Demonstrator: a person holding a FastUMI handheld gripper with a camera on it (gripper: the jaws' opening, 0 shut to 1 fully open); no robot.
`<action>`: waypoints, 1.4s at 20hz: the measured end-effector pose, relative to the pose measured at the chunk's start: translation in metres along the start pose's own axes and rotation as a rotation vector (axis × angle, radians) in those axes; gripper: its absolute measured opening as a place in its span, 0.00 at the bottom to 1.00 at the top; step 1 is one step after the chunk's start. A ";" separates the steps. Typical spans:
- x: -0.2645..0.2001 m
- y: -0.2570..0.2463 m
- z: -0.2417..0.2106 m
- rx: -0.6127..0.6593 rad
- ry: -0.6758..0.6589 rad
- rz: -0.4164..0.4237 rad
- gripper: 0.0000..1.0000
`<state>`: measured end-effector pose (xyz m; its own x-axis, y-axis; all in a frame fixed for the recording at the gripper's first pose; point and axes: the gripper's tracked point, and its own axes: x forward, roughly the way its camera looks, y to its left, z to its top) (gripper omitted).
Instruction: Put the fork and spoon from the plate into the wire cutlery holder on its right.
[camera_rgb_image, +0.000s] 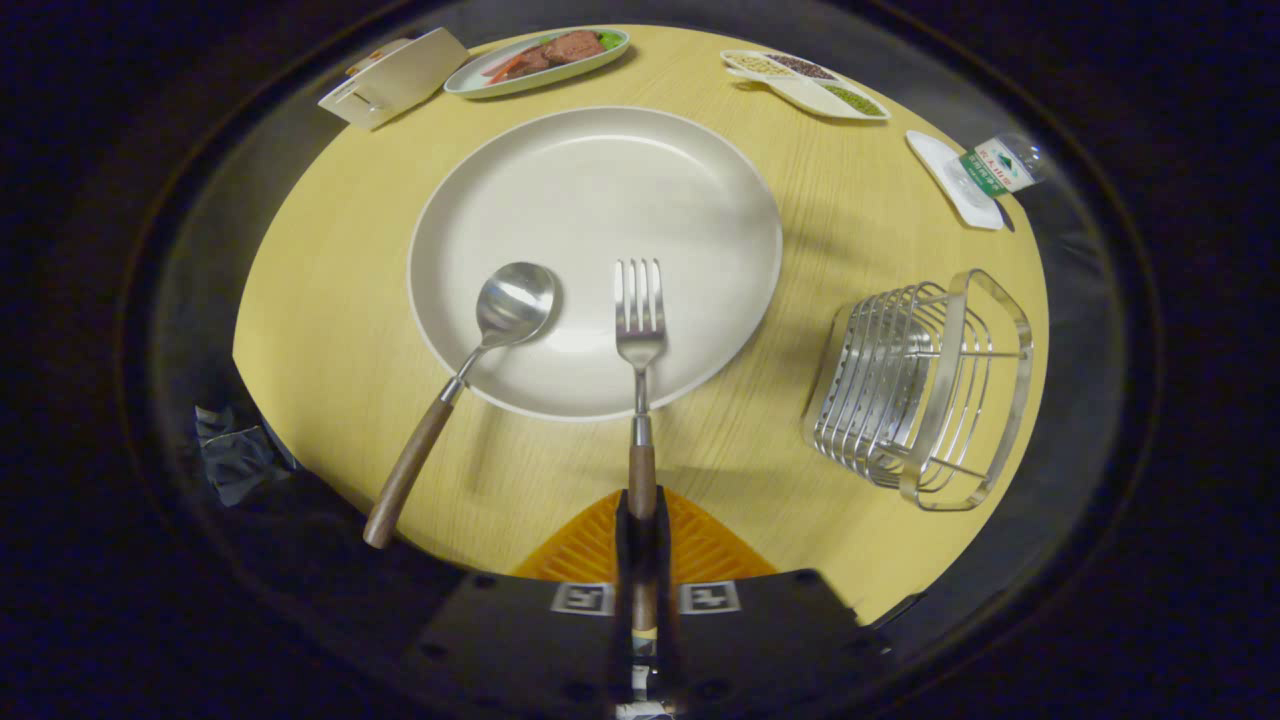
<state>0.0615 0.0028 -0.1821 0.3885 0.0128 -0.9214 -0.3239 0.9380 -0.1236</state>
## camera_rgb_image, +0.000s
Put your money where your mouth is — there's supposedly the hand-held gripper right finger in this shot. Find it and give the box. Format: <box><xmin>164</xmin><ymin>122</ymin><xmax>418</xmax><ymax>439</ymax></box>
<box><xmin>642</xmin><ymin>487</ymin><xmax>886</xmax><ymax>720</ymax></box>

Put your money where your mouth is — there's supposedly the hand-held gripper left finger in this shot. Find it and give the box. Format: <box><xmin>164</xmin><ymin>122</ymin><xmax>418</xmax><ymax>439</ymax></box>
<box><xmin>415</xmin><ymin>487</ymin><xmax>643</xmax><ymax>720</ymax></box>

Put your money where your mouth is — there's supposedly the wooden handled fork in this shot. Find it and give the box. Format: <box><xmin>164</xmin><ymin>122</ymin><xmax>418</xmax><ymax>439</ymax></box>
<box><xmin>613</xmin><ymin>258</ymin><xmax>669</xmax><ymax>641</ymax></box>

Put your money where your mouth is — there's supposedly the large white round plate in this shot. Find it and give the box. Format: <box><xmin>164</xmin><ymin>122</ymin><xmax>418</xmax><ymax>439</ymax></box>
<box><xmin>407</xmin><ymin>105</ymin><xmax>784</xmax><ymax>422</ymax></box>

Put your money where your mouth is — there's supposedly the crumpled dark plastic bag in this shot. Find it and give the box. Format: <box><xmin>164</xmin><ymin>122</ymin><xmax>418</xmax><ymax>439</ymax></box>
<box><xmin>194</xmin><ymin>404</ymin><xmax>293</xmax><ymax>508</ymax></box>

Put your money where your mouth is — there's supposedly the small white rectangular tray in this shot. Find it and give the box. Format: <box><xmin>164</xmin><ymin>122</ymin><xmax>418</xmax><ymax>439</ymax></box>
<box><xmin>906</xmin><ymin>130</ymin><xmax>1005</xmax><ymax>231</ymax></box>

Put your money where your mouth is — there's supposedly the white divided dish with grains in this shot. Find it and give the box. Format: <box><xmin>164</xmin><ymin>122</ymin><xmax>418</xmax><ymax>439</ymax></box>
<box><xmin>720</xmin><ymin>50</ymin><xmax>891</xmax><ymax>122</ymax></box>

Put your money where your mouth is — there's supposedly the oval dish with meat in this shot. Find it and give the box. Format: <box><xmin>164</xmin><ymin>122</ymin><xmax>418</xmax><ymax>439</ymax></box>
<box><xmin>444</xmin><ymin>27</ymin><xmax>631</xmax><ymax>100</ymax></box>

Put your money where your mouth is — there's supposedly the clear plastic water bottle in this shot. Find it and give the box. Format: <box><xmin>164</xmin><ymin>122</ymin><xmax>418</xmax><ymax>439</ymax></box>
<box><xmin>944</xmin><ymin>133</ymin><xmax>1047</xmax><ymax>208</ymax></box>

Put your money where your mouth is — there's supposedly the beige card holder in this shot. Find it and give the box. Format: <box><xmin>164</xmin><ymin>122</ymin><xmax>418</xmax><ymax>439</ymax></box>
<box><xmin>318</xmin><ymin>27</ymin><xmax>471</xmax><ymax>132</ymax></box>

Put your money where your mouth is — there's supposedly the wooden handled spoon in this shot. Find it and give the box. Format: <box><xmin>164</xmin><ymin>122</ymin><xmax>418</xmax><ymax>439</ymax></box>
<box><xmin>362</xmin><ymin>262</ymin><xmax>559</xmax><ymax>550</ymax></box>

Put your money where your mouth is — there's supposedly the metal wire rack basket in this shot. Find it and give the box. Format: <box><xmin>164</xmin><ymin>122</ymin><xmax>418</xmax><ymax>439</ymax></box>
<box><xmin>802</xmin><ymin>268</ymin><xmax>1035</xmax><ymax>512</ymax></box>

